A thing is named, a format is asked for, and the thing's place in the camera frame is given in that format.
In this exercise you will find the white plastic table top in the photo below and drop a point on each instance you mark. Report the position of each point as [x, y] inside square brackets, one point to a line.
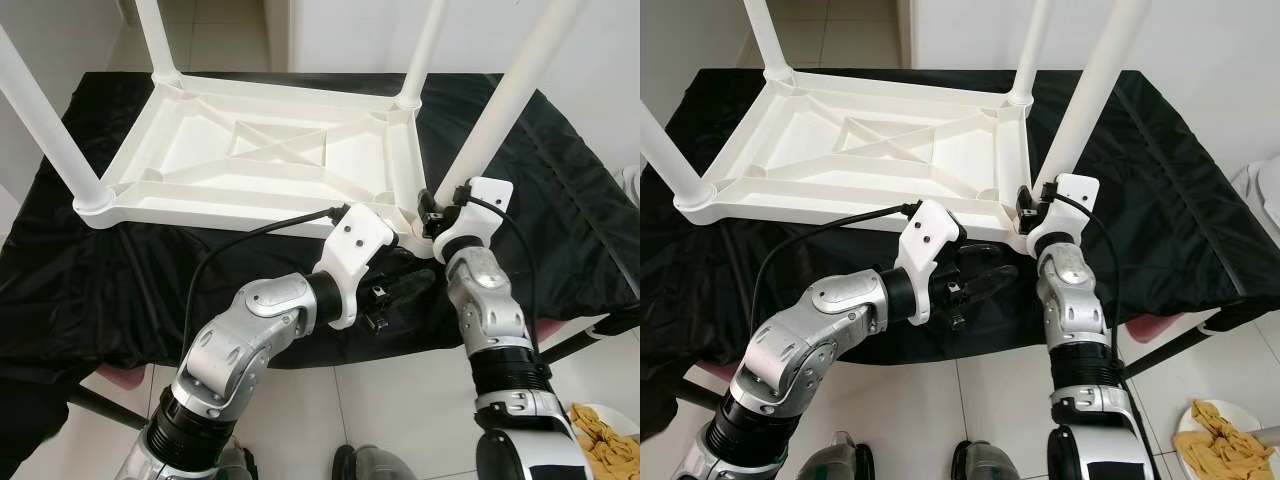
[200, 160]
[800, 160]

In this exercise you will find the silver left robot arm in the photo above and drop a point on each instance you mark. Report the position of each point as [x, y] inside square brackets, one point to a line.
[800, 340]
[240, 340]

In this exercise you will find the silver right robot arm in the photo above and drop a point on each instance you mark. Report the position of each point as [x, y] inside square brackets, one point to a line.
[495, 320]
[1080, 320]

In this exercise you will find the black table cloth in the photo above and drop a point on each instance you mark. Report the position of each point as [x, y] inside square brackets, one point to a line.
[580, 260]
[1200, 260]

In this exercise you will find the grey right robot foot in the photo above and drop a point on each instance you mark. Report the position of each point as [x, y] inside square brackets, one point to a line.
[985, 463]
[372, 465]

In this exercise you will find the grey robot foot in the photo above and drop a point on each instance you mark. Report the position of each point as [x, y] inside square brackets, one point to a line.
[985, 463]
[235, 465]
[372, 465]
[838, 460]

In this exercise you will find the white plastic chair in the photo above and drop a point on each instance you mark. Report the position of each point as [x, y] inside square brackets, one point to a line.
[632, 185]
[1258, 200]

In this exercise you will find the grey left robot foot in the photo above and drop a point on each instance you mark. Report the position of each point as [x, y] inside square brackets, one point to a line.
[235, 465]
[838, 460]

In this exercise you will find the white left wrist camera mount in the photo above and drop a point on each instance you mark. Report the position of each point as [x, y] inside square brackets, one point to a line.
[355, 240]
[928, 235]

